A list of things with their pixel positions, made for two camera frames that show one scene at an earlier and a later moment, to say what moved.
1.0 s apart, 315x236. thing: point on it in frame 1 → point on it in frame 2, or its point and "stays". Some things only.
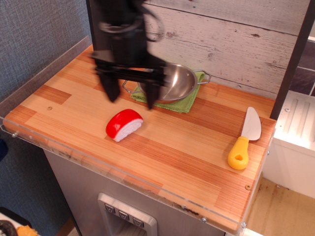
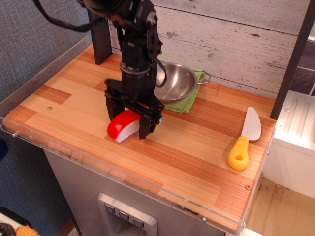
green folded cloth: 182,105 stays
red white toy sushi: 122,123 stays
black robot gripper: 129,58 → 135,90
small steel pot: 181,82 stays
